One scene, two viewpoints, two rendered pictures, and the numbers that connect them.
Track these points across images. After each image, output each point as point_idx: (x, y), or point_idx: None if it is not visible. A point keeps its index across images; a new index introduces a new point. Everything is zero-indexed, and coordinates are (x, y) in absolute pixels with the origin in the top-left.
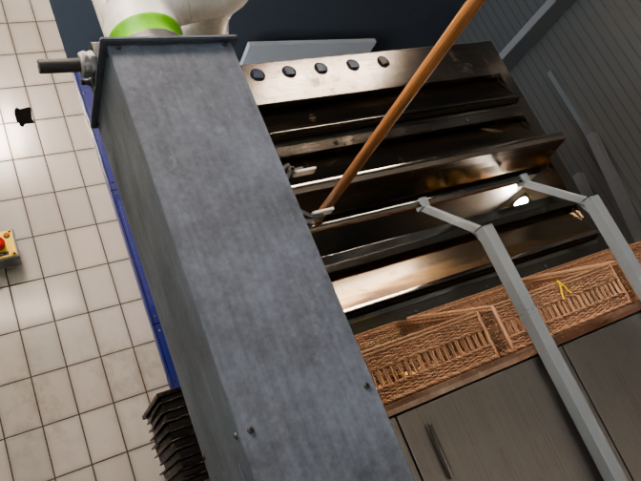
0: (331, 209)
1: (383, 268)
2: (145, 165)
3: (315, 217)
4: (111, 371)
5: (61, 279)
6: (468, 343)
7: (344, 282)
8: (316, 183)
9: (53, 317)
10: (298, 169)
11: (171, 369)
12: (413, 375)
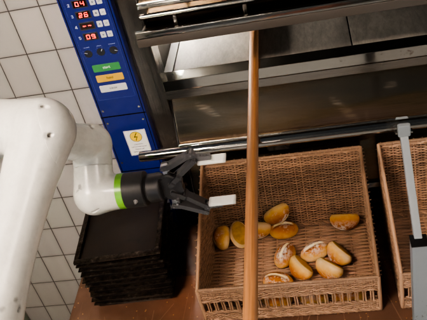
0: (232, 204)
1: (381, 77)
2: None
3: (211, 207)
4: None
5: (14, 61)
6: (354, 296)
7: (321, 89)
8: (299, 13)
9: (14, 94)
10: (203, 159)
11: (118, 154)
12: (284, 307)
